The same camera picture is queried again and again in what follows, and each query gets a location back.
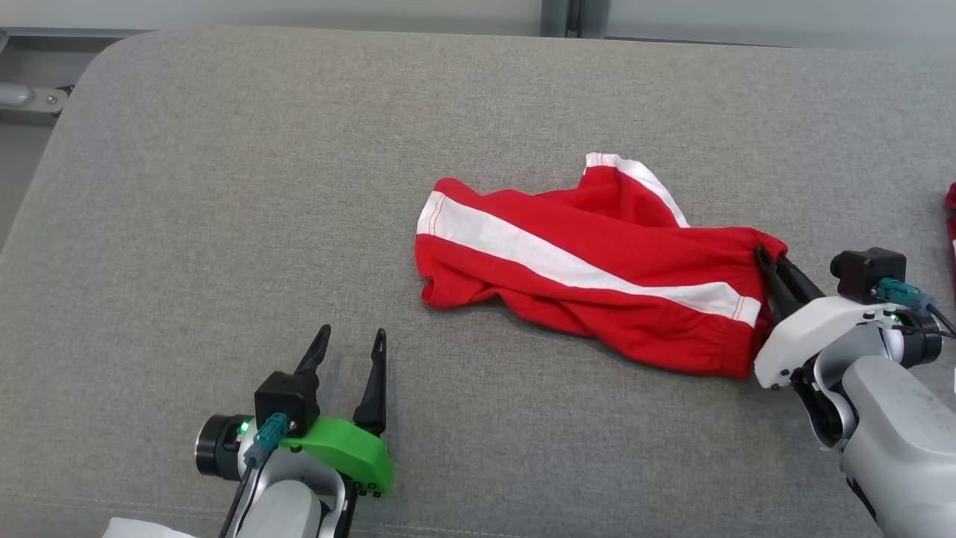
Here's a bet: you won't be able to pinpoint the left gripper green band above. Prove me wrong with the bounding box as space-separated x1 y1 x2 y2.
280 323 396 498

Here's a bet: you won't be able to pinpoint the black right cable teal plug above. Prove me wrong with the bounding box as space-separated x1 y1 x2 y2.
874 277 956 338

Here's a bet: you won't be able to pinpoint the grey partition post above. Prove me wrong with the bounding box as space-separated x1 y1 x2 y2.
540 0 611 38

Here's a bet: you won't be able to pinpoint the red shorts with white stripes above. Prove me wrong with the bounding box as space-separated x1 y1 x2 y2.
944 182 956 281
415 152 790 380

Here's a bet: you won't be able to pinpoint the grey fabric sofa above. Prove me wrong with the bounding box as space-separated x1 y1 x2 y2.
0 26 956 538

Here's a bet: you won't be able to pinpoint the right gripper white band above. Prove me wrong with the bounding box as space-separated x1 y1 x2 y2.
753 245 891 451

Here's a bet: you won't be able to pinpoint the grey metal corner bracket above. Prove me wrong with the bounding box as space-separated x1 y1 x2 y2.
0 81 73 120

